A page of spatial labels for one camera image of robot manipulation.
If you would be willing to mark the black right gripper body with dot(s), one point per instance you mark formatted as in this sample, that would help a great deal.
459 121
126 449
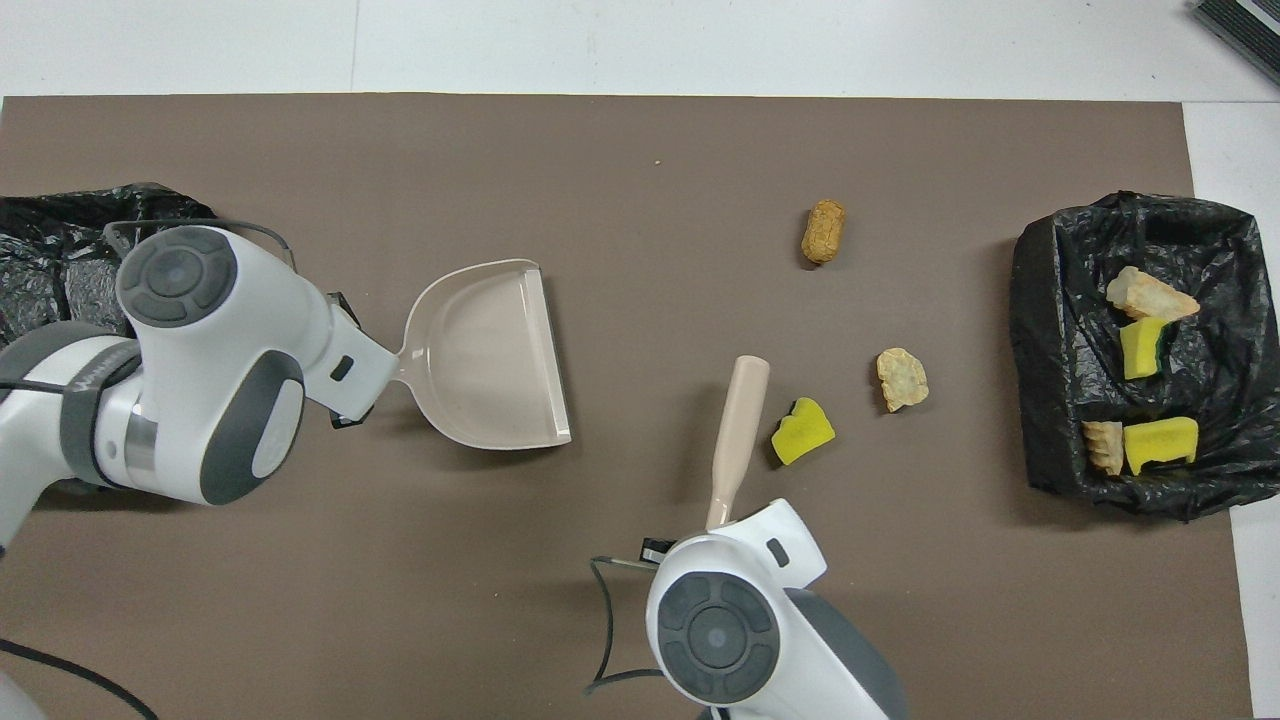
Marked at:
660 552

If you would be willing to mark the beige brush black bristles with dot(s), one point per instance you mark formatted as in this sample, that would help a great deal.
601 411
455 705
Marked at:
738 430

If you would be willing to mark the beige plastic dustpan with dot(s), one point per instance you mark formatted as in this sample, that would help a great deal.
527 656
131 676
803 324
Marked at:
490 350

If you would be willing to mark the small toasted bread piece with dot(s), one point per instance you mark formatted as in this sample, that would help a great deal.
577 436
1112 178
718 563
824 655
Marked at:
1105 447

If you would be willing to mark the boot shaped yellow sponge piece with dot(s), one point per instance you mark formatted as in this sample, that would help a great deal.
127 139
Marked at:
1160 440

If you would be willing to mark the yellow sponge piece green layer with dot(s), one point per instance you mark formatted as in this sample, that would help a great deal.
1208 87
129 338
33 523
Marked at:
1140 350

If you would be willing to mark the large pale foam chunk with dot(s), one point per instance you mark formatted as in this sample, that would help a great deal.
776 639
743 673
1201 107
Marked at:
1150 295

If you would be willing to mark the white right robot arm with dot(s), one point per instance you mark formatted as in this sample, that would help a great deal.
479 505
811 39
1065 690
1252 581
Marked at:
720 630

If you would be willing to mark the black bag bin showing pink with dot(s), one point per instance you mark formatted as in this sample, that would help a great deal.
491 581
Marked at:
60 260

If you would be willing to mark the black bag lined bin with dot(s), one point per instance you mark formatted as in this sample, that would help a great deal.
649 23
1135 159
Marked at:
1050 400

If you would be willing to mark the yellow sponge wedge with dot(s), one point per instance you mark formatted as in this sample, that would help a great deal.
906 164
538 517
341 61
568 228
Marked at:
800 435

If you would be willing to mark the small pale foam chunk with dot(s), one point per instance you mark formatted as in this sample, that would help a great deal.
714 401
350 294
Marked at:
902 380

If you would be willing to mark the brown paper table mat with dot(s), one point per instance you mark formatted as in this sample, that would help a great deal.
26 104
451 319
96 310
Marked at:
640 200

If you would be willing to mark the dark ribbed panel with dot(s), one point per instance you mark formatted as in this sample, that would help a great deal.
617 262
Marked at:
1245 25

